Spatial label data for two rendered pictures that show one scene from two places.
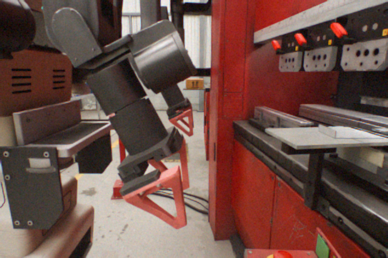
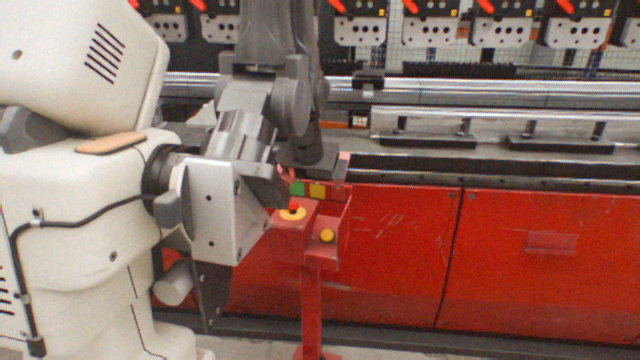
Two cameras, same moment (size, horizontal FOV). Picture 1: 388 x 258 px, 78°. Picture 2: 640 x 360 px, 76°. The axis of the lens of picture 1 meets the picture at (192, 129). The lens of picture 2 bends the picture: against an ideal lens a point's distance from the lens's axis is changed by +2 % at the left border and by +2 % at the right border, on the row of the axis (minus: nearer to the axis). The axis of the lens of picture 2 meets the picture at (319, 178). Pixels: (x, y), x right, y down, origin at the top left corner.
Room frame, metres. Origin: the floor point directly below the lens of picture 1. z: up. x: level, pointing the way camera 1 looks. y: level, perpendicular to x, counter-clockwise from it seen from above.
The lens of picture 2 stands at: (0.13, 0.73, 1.39)
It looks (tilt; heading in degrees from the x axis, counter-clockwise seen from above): 28 degrees down; 283
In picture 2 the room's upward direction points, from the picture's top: straight up
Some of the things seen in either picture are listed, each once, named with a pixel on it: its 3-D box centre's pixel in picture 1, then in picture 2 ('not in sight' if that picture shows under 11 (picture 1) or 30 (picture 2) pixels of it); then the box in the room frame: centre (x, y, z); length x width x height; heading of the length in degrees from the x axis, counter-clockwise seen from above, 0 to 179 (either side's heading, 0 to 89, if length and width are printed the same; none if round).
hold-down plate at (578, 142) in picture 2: not in sight; (557, 144); (-0.33, -0.59, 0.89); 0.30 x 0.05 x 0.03; 8
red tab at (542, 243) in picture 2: not in sight; (551, 243); (-0.36, -0.49, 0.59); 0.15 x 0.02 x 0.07; 8
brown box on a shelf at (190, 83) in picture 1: (194, 83); not in sight; (2.95, -0.02, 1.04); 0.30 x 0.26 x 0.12; 179
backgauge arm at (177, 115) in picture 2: not in sight; (171, 110); (1.17, -0.83, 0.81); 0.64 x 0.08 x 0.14; 98
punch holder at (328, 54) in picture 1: (328, 47); (164, 11); (0.90, -0.48, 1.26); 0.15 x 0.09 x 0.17; 8
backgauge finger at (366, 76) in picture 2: not in sight; (368, 83); (0.29, -0.73, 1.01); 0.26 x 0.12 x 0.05; 98
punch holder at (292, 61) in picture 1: (297, 52); not in sight; (1.10, -0.45, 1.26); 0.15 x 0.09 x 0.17; 8
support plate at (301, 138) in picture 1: (322, 135); (231, 111); (0.66, -0.37, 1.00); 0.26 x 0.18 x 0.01; 98
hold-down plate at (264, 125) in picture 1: (262, 126); not in sight; (1.26, -0.38, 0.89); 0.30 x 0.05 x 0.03; 8
